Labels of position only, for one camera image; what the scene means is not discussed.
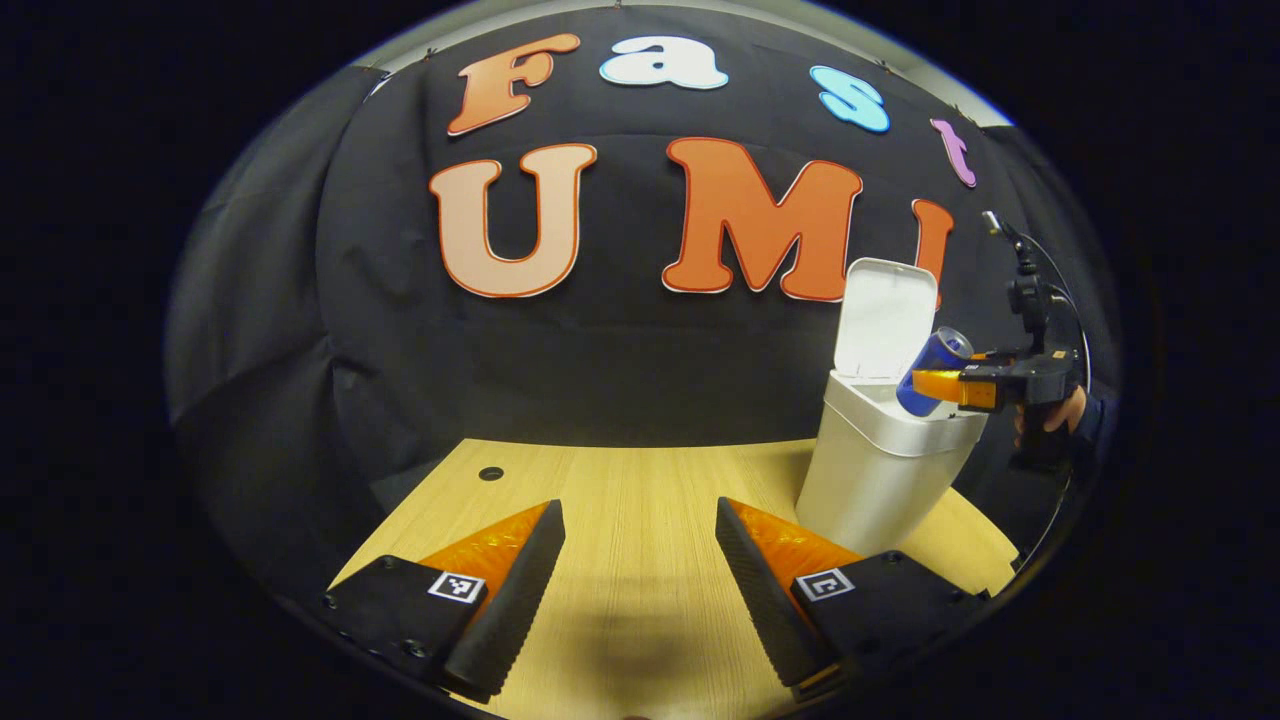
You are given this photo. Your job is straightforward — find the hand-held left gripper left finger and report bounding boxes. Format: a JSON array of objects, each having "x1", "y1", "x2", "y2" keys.
[{"x1": 322, "y1": 500, "x2": 567, "y2": 701}]

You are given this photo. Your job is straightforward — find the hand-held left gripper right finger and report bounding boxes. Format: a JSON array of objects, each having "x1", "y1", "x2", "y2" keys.
[{"x1": 715, "y1": 497, "x2": 991, "y2": 701}]

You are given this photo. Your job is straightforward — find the blue pop can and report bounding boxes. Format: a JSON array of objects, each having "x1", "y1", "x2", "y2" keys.
[{"x1": 896, "y1": 326, "x2": 975, "y2": 418}]

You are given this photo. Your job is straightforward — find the white desktop garbage bin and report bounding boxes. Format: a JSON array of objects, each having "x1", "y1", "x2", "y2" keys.
[{"x1": 795, "y1": 257, "x2": 989, "y2": 558}]

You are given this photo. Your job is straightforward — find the wooden desktop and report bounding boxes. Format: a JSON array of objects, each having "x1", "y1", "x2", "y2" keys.
[{"x1": 330, "y1": 437, "x2": 1019, "y2": 720}]

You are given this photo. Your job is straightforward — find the black backdrop cloth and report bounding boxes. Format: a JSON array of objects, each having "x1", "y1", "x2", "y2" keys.
[{"x1": 165, "y1": 5, "x2": 1121, "y2": 601}]

